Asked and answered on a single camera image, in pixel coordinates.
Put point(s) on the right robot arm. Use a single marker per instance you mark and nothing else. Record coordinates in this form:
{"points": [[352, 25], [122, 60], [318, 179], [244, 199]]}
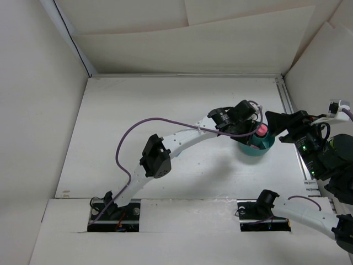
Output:
{"points": [[336, 227]]}

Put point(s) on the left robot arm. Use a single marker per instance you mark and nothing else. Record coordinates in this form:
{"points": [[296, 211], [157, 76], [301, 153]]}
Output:
{"points": [[157, 155]]}

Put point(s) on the teal round organizer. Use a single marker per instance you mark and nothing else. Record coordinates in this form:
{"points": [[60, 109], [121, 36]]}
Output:
{"points": [[258, 143]]}

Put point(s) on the pink correction tape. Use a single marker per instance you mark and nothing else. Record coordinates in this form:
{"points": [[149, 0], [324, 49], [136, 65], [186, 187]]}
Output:
{"points": [[255, 147]]}

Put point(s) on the left base rail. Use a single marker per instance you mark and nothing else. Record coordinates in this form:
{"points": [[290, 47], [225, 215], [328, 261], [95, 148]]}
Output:
{"points": [[125, 220]]}

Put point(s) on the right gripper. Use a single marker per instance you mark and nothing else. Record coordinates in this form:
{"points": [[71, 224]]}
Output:
{"points": [[294, 123]]}

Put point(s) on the aluminium side rail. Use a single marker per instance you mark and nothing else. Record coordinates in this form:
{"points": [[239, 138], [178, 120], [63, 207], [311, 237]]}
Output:
{"points": [[299, 132]]}

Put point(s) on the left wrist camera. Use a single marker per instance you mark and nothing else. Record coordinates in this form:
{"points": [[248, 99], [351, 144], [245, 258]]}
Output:
{"points": [[258, 108]]}

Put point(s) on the right base rail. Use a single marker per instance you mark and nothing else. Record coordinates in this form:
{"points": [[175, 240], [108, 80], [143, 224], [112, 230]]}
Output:
{"points": [[251, 219]]}

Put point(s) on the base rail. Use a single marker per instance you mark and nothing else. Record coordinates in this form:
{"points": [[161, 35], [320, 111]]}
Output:
{"points": [[125, 220], [251, 219]]}

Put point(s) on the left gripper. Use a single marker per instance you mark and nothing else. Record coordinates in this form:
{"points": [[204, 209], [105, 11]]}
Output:
{"points": [[246, 139]]}

